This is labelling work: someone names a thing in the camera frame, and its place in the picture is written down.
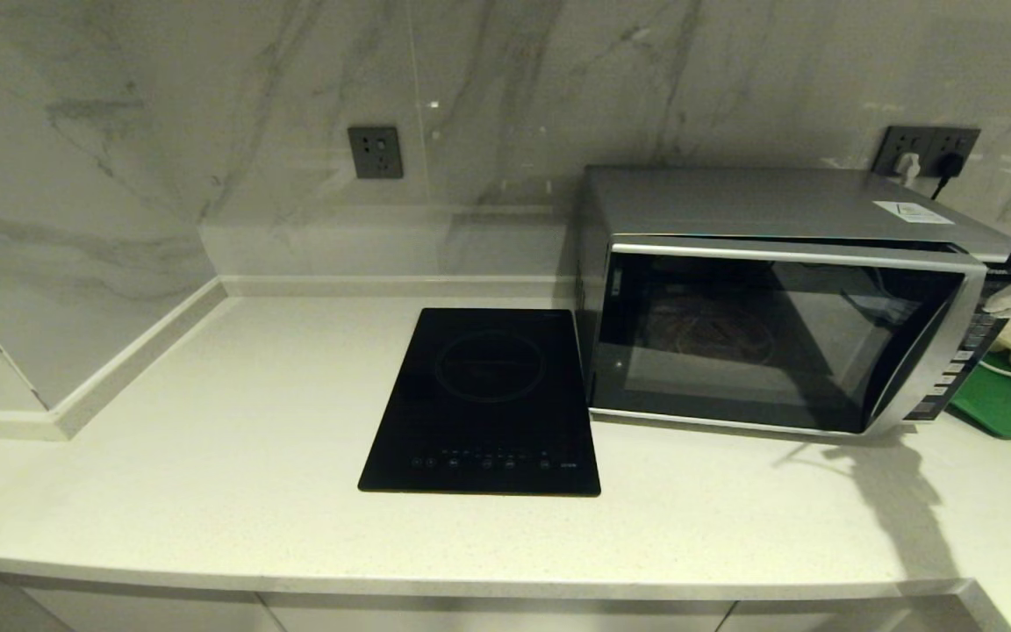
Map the green board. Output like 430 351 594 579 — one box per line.
949 351 1011 440

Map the black power plug with cable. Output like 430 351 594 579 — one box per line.
934 153 968 201

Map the black glass induction cooktop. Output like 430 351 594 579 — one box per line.
358 307 602 498

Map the white paper sheet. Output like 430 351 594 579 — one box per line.
874 201 957 226

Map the black glass microwave door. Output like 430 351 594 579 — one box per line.
589 237 989 437

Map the grey double wall socket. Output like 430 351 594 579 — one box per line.
874 126 982 178

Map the grey single wall socket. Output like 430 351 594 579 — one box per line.
348 126 405 180

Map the silver Panasonic microwave oven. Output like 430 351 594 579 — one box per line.
576 165 1011 437

